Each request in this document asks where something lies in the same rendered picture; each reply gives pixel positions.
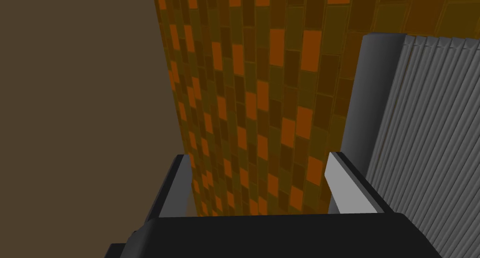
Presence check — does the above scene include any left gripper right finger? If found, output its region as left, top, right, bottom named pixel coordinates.
left=324, top=151, right=394, bottom=215

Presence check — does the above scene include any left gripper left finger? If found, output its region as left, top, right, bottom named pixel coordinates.
left=148, top=154, right=193, bottom=220

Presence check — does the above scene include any grey ribbed appliance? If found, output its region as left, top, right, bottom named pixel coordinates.
left=328, top=32, right=480, bottom=258

